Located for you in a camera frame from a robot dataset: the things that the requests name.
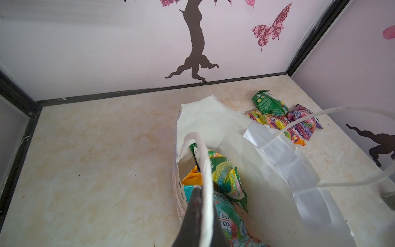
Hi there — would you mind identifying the white paper gift bag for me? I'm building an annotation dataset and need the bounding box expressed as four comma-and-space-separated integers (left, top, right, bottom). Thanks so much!
173, 96, 395, 247

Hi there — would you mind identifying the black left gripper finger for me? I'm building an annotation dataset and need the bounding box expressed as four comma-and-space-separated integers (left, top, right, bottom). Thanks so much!
172, 187, 230, 247

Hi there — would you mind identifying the green small snack packet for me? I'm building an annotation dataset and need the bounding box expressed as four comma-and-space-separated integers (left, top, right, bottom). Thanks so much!
252, 90, 289, 116

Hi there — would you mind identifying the yellow gummy snack bag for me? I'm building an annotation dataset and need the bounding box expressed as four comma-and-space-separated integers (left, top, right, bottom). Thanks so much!
182, 166, 203, 186

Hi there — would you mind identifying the green lemon candy bag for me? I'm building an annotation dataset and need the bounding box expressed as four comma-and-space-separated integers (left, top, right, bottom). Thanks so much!
189, 143, 248, 212

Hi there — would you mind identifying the purple candy packet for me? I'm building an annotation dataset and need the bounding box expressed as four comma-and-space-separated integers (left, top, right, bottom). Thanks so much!
286, 104, 323, 141

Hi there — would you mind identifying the yellow pink candy packet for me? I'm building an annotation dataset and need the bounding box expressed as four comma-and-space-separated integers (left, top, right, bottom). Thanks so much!
244, 110, 306, 147

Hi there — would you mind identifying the teal fruit candy bag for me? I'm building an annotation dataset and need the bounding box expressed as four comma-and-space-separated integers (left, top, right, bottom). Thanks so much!
184, 186, 267, 247

